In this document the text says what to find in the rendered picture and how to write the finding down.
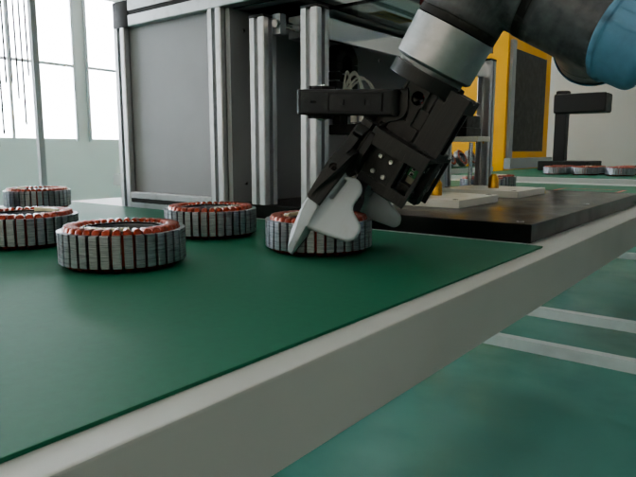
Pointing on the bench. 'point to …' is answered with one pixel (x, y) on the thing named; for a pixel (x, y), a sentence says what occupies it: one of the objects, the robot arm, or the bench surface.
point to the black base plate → (499, 215)
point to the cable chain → (344, 56)
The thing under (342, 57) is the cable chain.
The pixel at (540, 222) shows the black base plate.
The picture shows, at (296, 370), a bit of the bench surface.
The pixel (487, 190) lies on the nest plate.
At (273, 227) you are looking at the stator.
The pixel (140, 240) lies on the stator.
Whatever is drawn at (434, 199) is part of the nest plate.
